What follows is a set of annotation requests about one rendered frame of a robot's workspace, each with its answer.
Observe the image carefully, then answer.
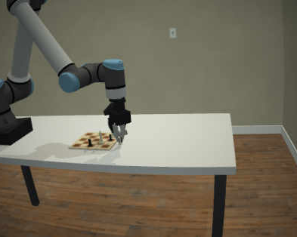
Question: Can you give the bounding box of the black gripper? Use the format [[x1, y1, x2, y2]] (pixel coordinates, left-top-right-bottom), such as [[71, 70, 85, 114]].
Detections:
[[108, 97, 131, 143]]

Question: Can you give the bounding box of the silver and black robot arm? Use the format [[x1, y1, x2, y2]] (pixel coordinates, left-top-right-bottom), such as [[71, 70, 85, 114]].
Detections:
[[0, 0, 126, 131]]

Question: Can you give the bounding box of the brown and cream chessboard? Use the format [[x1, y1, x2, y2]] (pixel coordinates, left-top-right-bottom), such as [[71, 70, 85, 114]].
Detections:
[[69, 132, 117, 150]]

